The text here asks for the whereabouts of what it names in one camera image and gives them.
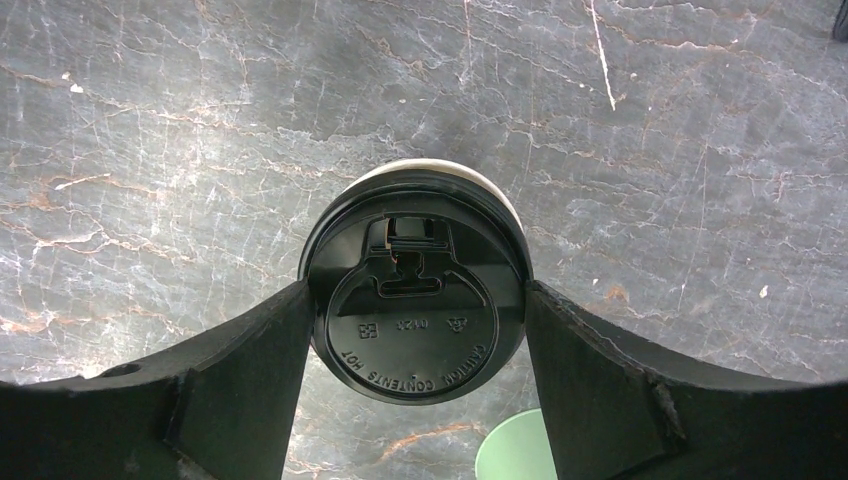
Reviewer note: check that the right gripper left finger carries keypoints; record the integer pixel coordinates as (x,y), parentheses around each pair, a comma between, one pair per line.
(219,405)

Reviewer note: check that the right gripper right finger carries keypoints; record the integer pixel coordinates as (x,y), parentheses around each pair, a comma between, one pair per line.
(619,406)

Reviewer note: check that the black coffee cup lid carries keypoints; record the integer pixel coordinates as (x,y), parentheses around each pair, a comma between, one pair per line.
(418,280)

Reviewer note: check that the white paper coffee cup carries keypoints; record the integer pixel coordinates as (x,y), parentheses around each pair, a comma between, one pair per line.
(440,166)

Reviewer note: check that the green cup holder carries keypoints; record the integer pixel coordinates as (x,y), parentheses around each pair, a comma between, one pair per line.
(517,448)

